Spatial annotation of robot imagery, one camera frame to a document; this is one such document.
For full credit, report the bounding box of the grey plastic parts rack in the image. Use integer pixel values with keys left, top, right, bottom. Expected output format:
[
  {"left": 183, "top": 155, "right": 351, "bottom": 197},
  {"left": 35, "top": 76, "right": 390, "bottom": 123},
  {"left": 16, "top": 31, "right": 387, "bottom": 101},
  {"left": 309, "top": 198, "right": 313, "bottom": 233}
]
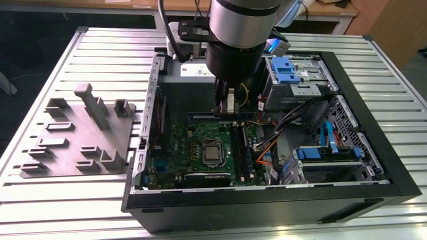
[{"left": 19, "top": 83, "right": 139, "bottom": 179}]

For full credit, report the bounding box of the black camera cable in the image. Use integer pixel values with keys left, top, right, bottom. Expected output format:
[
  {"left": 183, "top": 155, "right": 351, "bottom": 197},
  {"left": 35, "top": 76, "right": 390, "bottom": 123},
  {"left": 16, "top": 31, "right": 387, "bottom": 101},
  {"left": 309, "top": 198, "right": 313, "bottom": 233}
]
[{"left": 156, "top": 0, "right": 190, "bottom": 63}]

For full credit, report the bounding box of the silver metal drive cage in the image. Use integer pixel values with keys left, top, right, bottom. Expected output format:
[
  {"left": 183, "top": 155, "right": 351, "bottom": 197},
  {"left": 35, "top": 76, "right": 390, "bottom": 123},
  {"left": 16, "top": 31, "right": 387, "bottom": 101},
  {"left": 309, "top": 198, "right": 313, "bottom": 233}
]
[{"left": 262, "top": 52, "right": 339, "bottom": 109}]

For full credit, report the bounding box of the blue flat data cable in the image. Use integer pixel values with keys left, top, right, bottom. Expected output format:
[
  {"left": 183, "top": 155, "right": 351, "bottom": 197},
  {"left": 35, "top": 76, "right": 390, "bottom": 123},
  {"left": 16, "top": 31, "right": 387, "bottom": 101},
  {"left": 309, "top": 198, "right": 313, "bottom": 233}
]
[{"left": 319, "top": 120, "right": 339, "bottom": 154}]

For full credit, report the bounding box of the silver CPU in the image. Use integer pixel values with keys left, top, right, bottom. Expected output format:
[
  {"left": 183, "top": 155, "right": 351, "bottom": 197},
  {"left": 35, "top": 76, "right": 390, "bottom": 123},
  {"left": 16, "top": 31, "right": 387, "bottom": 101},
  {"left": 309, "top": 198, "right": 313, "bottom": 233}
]
[{"left": 203, "top": 146, "right": 223, "bottom": 162}]

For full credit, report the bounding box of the black graphics card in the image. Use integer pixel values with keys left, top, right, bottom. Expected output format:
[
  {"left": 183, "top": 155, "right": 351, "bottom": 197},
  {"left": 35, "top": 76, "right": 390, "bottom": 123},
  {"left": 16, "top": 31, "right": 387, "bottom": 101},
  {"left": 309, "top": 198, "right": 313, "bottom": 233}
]
[{"left": 182, "top": 171, "right": 233, "bottom": 189}]

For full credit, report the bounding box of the wooden cabinet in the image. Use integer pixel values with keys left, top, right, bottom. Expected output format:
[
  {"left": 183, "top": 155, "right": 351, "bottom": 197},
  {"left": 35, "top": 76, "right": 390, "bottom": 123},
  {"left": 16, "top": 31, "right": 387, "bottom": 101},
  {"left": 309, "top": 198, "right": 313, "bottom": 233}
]
[{"left": 345, "top": 0, "right": 427, "bottom": 68}]

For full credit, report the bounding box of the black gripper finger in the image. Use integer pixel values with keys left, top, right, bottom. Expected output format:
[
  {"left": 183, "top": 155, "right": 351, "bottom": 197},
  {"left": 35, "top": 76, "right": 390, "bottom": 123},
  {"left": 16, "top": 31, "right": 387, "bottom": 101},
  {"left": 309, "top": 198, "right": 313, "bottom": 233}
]
[
  {"left": 213, "top": 77, "right": 230, "bottom": 118},
  {"left": 223, "top": 86, "right": 242, "bottom": 118}
]

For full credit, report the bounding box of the silver power supply unit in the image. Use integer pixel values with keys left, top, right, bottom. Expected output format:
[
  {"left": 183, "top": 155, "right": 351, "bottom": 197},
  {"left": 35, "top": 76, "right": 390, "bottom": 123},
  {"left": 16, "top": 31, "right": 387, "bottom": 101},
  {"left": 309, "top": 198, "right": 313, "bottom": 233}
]
[{"left": 166, "top": 56, "right": 221, "bottom": 85}]

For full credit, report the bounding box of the black RAM slot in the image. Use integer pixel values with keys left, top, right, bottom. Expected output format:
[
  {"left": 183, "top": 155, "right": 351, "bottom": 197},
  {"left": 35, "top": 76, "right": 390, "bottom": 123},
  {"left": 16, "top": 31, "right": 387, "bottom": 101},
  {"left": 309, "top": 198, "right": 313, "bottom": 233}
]
[{"left": 231, "top": 121, "right": 241, "bottom": 177}]

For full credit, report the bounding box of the red black twisted wire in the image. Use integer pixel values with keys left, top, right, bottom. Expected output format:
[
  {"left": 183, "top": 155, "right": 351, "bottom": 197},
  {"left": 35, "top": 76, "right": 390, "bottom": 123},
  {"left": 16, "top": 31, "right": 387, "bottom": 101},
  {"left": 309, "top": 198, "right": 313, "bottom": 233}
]
[{"left": 156, "top": 109, "right": 167, "bottom": 141}]

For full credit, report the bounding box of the green Dell motherboard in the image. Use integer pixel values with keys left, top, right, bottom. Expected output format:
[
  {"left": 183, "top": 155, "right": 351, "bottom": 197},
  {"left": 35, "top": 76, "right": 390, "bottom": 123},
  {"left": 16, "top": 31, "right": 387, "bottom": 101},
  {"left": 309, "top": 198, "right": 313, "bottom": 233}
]
[{"left": 147, "top": 120, "right": 270, "bottom": 190}]

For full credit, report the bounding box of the wooden desk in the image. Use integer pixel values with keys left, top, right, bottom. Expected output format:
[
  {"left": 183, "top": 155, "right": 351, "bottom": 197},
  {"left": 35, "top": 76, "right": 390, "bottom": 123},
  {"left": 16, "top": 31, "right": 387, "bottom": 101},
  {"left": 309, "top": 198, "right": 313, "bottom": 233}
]
[{"left": 0, "top": 0, "right": 361, "bottom": 35}]

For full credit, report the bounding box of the black open PC case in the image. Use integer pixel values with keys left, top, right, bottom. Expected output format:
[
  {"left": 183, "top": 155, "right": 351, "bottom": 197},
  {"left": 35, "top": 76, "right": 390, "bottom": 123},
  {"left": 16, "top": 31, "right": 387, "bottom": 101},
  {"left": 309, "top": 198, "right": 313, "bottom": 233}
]
[{"left": 120, "top": 50, "right": 425, "bottom": 235}]

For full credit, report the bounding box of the blue plastic disk carrier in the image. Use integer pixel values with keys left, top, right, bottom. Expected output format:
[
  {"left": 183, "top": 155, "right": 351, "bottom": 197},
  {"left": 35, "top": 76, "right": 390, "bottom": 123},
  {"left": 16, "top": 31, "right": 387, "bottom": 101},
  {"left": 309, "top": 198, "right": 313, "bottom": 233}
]
[{"left": 271, "top": 56, "right": 301, "bottom": 85}]

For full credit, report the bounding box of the CPU socket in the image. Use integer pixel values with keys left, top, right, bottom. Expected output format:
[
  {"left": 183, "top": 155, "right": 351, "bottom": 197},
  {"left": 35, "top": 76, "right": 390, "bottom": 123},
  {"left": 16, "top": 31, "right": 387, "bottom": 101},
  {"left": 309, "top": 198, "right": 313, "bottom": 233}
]
[{"left": 199, "top": 138, "right": 230, "bottom": 169}]

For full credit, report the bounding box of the thick black cable bundle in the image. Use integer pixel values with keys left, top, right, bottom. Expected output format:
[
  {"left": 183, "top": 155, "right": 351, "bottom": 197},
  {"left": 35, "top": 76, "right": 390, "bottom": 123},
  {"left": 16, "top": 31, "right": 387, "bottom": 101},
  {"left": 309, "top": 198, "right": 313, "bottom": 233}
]
[{"left": 255, "top": 98, "right": 335, "bottom": 151}]

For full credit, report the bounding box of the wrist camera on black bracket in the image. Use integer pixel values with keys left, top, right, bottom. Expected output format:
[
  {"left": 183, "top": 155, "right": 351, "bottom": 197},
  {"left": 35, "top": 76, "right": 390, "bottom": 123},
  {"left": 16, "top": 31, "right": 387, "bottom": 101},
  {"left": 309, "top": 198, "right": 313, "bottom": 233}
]
[{"left": 167, "top": 20, "right": 211, "bottom": 63}]

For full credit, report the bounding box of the yellow wire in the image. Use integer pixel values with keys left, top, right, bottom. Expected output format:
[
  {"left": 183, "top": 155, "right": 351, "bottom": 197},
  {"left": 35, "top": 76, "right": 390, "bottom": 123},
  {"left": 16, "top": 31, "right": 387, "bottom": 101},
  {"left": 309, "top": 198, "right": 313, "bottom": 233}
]
[{"left": 241, "top": 83, "right": 253, "bottom": 107}]

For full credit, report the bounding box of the metal socket cover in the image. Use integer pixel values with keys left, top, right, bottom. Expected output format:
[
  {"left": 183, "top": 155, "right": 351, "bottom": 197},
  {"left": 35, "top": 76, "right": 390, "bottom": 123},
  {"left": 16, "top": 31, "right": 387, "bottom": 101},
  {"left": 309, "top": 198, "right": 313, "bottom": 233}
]
[{"left": 200, "top": 139, "right": 229, "bottom": 168}]

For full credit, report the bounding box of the orange wire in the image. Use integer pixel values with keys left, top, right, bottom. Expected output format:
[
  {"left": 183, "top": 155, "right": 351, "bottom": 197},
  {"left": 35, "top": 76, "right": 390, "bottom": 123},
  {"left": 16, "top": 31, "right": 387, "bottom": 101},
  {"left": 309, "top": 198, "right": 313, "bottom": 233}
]
[{"left": 255, "top": 146, "right": 279, "bottom": 166}]

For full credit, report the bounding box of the hard disk in blue carrier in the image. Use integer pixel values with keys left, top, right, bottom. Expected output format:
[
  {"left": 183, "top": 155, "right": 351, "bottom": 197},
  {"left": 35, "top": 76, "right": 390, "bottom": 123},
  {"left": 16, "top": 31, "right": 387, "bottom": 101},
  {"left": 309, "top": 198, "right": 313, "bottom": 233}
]
[{"left": 293, "top": 146, "right": 363, "bottom": 164}]

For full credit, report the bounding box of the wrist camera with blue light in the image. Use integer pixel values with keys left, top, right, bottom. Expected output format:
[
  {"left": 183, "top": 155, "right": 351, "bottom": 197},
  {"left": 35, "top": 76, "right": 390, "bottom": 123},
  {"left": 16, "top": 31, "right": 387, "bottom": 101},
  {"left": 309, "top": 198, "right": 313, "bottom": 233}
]
[{"left": 266, "top": 37, "right": 293, "bottom": 55}]

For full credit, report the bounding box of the perforated metal disk cage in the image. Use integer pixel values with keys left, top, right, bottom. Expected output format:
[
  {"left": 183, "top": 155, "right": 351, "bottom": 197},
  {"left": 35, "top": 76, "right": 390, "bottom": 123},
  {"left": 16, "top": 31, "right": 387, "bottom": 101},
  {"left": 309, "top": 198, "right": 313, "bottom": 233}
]
[{"left": 290, "top": 94, "right": 393, "bottom": 185}]

